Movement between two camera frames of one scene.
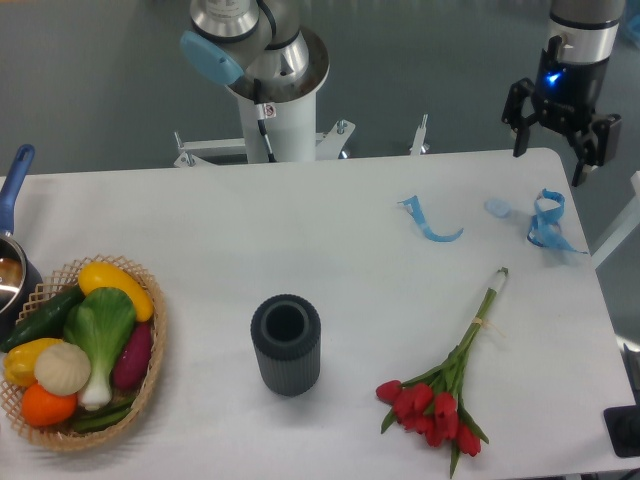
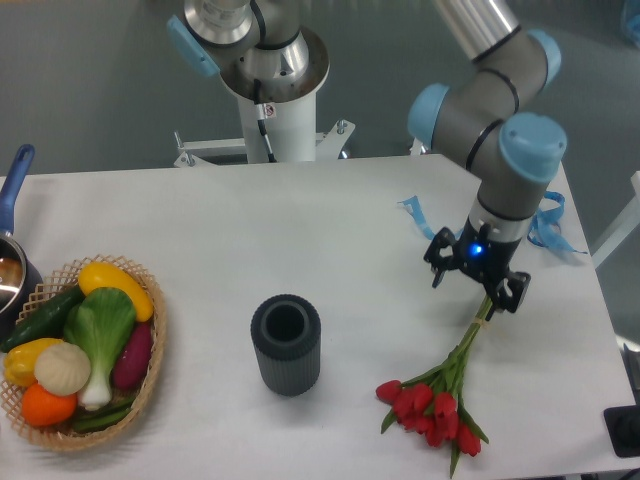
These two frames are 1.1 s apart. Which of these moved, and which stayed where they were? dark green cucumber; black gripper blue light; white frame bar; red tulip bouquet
Moved: black gripper blue light
Stayed: dark green cucumber; red tulip bouquet; white frame bar
